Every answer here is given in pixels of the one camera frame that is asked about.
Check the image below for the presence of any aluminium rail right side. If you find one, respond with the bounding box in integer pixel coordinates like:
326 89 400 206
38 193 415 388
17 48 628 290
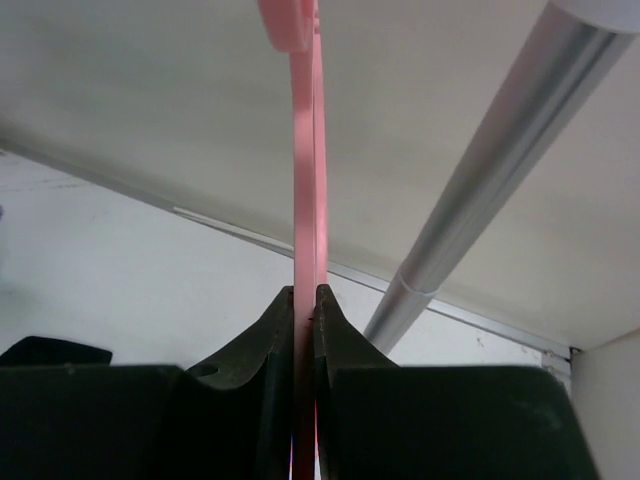
541 350 571 391

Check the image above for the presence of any pink hanger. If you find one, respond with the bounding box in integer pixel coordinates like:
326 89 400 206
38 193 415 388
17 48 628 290
258 0 328 479

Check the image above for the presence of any silver clothes rack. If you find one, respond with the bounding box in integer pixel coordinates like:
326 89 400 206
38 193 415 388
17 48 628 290
364 1 639 353

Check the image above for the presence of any black t shirt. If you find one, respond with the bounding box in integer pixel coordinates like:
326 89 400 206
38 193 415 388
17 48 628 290
1 336 113 368

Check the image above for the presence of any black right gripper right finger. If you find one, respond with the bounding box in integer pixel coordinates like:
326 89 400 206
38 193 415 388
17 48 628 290
314 285 598 479

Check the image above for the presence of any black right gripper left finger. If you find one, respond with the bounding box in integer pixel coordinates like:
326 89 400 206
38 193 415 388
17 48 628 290
1 287 293 479

